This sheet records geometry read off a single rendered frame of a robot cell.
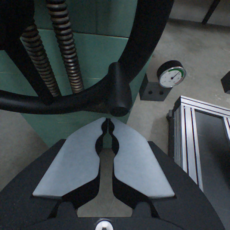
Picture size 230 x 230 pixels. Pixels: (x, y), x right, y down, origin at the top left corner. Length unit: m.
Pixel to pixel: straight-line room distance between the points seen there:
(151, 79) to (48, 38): 0.27
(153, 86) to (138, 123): 0.67
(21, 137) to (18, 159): 0.15
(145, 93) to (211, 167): 0.59
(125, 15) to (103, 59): 0.11
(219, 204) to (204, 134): 0.35
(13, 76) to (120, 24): 0.32
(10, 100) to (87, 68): 0.21
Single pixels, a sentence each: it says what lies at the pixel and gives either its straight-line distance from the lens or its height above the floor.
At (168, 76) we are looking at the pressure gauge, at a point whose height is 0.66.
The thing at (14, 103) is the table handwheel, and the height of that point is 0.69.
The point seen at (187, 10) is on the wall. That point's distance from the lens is 3.13.
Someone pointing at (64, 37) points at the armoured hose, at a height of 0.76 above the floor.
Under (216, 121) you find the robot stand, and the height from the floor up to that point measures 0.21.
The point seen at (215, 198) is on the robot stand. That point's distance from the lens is 0.84.
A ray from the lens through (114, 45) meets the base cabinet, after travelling 0.35.
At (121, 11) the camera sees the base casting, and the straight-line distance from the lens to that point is 0.32.
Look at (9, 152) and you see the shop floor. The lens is 1.04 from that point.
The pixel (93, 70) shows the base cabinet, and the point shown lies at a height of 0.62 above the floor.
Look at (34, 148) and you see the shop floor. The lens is 0.99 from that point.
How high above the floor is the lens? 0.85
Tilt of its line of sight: 55 degrees down
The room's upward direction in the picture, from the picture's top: 12 degrees clockwise
